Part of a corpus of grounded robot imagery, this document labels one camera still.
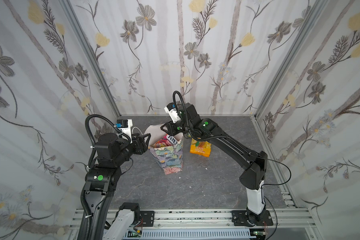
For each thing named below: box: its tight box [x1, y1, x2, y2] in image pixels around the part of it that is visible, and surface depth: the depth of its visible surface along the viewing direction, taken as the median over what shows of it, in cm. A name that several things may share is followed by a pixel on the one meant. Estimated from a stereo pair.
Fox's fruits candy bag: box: [152, 133, 178, 148], surface depth 86 cm
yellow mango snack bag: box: [189, 138, 212, 158], surface depth 95 cm
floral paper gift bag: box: [144, 124, 184, 175], surface depth 83 cm
